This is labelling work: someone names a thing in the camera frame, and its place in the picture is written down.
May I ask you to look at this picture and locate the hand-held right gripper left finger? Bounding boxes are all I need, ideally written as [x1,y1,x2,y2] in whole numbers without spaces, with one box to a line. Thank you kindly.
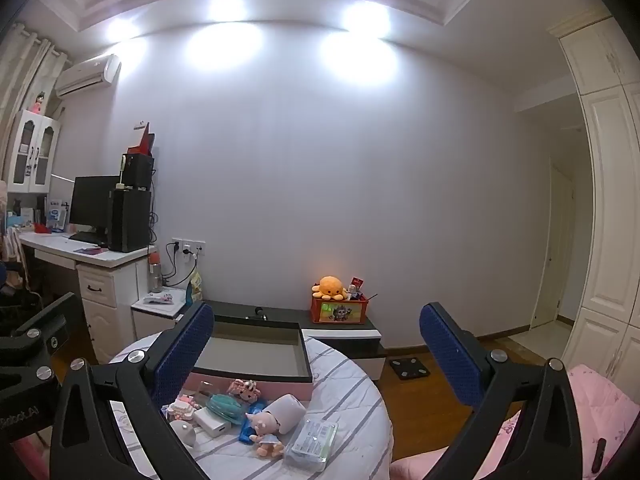
[49,301,216,480]

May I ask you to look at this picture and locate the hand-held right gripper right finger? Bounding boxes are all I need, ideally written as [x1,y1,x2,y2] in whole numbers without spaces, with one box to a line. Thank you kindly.
[419,302,608,480]

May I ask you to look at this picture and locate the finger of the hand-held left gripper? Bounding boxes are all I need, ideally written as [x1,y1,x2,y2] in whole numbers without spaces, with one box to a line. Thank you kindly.
[12,292,85,349]

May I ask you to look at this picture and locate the clear glass ashtray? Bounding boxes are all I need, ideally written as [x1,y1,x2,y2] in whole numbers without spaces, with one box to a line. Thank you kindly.
[197,379,226,407]

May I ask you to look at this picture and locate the pink white brick figure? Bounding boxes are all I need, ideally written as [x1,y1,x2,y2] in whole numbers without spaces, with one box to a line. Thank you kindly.
[166,394,197,422]

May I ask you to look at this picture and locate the black and pink storage box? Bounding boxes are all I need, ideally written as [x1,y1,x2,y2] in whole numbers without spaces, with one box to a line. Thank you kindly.
[191,314,314,403]

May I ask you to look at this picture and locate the teal macaron case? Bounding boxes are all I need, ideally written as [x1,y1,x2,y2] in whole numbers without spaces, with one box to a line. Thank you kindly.
[207,393,246,426]

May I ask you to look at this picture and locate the small pastel brick figure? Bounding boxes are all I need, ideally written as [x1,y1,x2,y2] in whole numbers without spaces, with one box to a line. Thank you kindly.
[227,379,259,402]

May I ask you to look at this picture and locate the white charger block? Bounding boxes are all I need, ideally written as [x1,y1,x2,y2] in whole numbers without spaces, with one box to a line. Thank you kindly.
[192,406,232,436]

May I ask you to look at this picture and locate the white round piggy bank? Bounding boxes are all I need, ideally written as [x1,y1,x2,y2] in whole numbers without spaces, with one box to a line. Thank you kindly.
[170,420,197,446]

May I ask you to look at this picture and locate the blue packaged item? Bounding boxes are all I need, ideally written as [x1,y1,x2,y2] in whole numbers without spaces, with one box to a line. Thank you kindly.
[240,400,266,444]

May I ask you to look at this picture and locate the white unicorn figurine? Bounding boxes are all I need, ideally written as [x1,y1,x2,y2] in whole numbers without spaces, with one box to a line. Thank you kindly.
[245,409,285,459]

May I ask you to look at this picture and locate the clear plastic box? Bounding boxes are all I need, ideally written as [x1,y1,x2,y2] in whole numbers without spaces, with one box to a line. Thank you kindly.
[283,417,339,471]

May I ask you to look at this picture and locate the black office chair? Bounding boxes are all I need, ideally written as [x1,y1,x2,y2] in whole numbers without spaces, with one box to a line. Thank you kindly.
[0,259,47,337]

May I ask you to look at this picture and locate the black bathroom scale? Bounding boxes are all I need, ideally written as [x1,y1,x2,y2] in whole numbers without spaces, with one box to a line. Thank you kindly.
[389,357,431,382]

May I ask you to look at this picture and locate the white nightstand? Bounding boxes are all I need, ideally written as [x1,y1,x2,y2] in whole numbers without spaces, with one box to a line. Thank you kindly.
[130,287,202,343]

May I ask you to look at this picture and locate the white desk with drawers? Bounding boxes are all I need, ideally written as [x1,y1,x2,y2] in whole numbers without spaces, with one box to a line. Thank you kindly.
[20,231,159,364]

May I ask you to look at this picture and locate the blue yellow snack bag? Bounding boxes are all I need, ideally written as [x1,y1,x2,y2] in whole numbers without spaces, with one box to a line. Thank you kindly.
[186,270,205,305]

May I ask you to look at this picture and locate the water bottle with orange cap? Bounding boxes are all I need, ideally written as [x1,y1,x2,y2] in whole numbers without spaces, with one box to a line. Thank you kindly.
[149,252,164,294]

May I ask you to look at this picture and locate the dark low cabinet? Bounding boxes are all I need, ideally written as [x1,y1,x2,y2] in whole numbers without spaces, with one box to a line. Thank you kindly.
[202,299,389,384]

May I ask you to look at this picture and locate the blue white carton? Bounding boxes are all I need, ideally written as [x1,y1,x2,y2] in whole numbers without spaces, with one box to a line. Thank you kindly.
[47,195,69,234]

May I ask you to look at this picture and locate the red printed toy box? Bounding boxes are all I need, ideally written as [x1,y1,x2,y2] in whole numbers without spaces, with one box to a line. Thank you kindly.
[310,293,369,325]

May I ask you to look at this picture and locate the black computer tower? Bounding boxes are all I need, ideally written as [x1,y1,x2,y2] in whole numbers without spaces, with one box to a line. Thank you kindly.
[108,188,152,254]

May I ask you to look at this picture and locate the black computer monitor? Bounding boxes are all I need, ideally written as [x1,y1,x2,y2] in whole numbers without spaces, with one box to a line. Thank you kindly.
[68,175,121,242]

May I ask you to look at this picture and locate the orange octopus plush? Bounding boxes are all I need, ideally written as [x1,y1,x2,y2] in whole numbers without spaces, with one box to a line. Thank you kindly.
[311,275,350,302]

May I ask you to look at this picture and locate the pink floral quilt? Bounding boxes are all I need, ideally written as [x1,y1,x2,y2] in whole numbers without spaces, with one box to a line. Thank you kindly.
[390,364,638,480]

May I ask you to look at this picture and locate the small cream desk lamp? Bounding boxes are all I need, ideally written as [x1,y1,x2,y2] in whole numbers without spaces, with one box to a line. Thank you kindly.
[115,155,134,192]

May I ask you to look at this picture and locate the white glass-door cabinet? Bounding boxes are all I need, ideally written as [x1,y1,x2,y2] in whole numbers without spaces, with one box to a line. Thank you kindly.
[5,109,62,194]

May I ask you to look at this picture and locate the black speaker box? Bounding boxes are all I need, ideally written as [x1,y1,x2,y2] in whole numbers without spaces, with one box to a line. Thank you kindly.
[124,152,154,191]

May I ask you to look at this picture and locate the red gift bag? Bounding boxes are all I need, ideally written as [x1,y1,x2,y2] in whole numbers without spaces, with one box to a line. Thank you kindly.
[127,121,155,157]

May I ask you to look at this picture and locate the white wardrobe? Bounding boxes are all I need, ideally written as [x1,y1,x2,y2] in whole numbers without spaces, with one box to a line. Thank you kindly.
[546,9,640,393]

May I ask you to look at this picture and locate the white air conditioner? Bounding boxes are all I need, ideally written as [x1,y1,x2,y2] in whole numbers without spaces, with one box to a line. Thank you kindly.
[54,54,122,99]

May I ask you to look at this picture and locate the cream curtain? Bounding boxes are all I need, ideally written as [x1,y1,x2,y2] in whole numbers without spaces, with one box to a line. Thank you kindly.
[0,22,69,183]

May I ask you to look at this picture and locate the black power cable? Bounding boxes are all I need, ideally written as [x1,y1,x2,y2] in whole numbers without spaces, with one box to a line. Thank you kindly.
[161,242,181,283]

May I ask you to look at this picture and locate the white wall power outlet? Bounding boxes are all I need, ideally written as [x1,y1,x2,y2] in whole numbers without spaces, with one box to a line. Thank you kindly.
[171,238,206,257]

